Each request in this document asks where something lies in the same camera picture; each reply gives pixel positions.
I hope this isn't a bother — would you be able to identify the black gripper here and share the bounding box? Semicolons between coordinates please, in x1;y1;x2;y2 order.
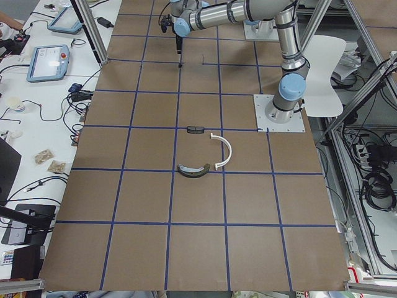
176;35;184;68
159;14;172;33

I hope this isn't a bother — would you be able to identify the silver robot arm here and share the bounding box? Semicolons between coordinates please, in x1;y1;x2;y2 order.
169;0;309;124
158;1;288;37

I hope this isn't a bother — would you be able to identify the black power adapter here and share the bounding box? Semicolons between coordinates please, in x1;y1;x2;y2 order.
97;17;114;28

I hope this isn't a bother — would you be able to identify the black brake pad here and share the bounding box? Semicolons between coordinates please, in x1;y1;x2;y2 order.
186;126;205;135

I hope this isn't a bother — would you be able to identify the white plastic arc part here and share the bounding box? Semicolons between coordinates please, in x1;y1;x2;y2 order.
210;132;234;170

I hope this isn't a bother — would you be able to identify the far blue teach pendant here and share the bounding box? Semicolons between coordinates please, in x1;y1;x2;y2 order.
47;6;82;34

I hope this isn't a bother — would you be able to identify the blue teach pendant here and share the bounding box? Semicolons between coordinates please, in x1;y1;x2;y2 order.
27;44;69;83
47;6;82;34

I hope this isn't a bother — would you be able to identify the green brake shoe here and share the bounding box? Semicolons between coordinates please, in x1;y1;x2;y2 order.
177;163;210;178

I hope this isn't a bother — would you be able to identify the near blue teach pendant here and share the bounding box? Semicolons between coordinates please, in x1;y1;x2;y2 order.
27;44;69;83

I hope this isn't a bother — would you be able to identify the white plastic chair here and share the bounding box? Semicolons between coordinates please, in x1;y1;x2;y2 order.
303;35;346;117

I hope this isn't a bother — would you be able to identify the bag of small parts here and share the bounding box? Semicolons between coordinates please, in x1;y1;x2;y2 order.
34;149;55;165

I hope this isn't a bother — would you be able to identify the white tape roll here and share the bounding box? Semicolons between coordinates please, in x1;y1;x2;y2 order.
6;96;25;112

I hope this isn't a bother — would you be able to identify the black monitor stand base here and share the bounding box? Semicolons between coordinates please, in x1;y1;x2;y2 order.
1;204;56;245

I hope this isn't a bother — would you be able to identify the aluminium frame post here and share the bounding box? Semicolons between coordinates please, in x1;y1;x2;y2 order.
71;0;109;65

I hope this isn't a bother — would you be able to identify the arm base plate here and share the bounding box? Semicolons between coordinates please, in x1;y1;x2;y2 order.
253;94;305;133
243;19;279;42

